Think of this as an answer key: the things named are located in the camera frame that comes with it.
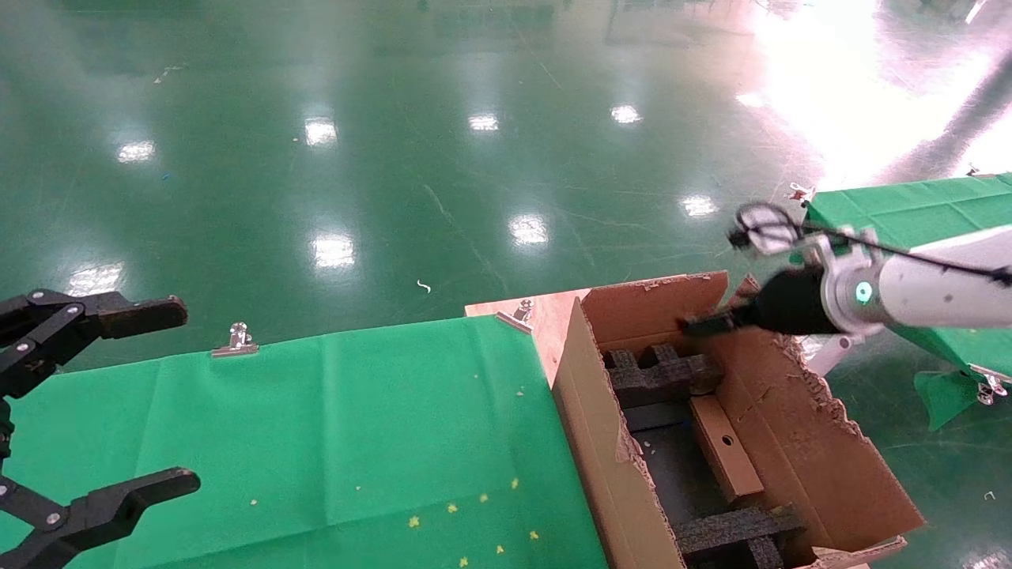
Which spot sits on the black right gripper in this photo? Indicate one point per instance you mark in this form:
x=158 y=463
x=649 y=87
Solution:
x=794 y=304

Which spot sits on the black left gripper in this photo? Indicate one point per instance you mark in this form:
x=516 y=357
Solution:
x=5 y=431

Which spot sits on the brown cardboard box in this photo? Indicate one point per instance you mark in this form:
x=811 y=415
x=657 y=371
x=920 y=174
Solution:
x=727 y=454

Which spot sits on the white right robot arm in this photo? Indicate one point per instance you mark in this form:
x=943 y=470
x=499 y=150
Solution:
x=941 y=288

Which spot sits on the large torn cardboard carton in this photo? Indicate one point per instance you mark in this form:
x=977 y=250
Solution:
x=798 y=442

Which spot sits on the black foam insert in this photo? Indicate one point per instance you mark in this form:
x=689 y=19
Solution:
x=735 y=529
x=664 y=375

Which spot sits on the white table leg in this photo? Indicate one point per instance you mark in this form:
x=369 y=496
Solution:
x=838 y=352

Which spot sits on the metal binder clip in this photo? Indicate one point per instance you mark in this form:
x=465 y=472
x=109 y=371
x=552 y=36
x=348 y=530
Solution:
x=801 y=194
x=235 y=344
x=518 y=316
x=988 y=387

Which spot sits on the green tablecloth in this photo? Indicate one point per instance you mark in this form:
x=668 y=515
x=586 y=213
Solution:
x=909 y=213
x=316 y=411

